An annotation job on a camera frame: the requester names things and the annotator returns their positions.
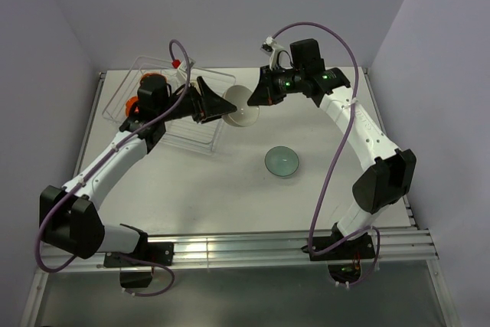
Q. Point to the white orange bowl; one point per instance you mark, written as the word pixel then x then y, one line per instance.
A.
pixel 131 106

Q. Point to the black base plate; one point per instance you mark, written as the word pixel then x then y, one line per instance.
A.
pixel 160 252
pixel 361 248

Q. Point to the cream bowl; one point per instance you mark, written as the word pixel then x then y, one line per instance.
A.
pixel 245 115

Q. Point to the light green bowl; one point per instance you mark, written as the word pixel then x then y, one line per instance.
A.
pixel 281 161

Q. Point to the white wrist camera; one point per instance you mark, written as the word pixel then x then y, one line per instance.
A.
pixel 182 69
pixel 273 49

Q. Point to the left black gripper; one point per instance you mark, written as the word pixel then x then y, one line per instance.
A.
pixel 211 105

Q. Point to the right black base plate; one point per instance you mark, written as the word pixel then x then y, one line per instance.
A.
pixel 361 248

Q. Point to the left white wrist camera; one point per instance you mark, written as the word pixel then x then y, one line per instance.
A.
pixel 182 69

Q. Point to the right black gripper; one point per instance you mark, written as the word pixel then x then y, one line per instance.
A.
pixel 263 94

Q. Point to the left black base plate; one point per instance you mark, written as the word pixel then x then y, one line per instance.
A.
pixel 160 252

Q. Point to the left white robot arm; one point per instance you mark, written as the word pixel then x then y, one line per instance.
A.
pixel 69 215

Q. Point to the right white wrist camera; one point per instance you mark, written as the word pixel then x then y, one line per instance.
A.
pixel 273 49

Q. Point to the clear wire dish rack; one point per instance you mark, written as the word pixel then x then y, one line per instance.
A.
pixel 183 132

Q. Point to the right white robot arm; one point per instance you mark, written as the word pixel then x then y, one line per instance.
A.
pixel 387 170

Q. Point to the aluminium mounting rail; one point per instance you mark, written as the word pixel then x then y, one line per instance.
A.
pixel 278 249

